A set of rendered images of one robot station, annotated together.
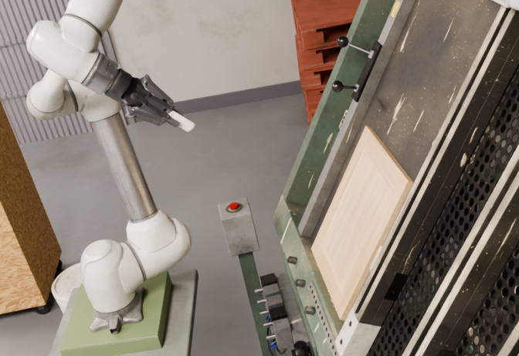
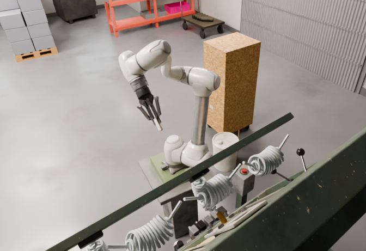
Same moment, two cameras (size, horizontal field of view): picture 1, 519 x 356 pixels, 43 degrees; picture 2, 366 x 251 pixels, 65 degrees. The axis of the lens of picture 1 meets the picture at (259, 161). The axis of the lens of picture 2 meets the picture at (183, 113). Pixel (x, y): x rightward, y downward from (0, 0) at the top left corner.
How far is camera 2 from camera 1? 1.43 m
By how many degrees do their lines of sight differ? 51
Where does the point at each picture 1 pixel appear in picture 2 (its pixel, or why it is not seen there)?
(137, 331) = (165, 176)
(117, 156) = (195, 113)
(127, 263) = (176, 152)
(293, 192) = (269, 191)
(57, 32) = (125, 59)
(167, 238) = (195, 157)
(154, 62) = not seen: outside the picture
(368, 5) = not seen: hidden behind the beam
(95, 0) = (144, 54)
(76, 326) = (162, 155)
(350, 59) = not seen: hidden behind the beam
